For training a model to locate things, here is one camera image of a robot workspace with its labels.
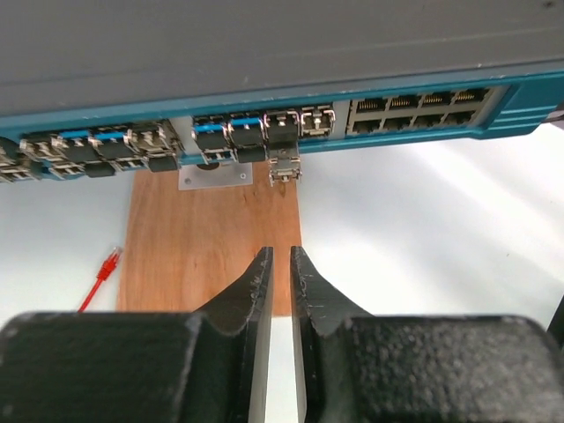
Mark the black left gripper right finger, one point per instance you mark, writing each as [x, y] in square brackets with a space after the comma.
[352, 366]

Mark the wooden base board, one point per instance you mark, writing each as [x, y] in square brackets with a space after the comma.
[184, 247]

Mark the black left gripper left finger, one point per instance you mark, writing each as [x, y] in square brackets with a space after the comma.
[208, 365]

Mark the blue black network switch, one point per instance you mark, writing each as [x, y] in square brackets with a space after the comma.
[94, 88]

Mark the metal switch mounting bracket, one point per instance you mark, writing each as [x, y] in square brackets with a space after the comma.
[222, 175]

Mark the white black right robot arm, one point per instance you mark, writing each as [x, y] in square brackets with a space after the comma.
[556, 326]

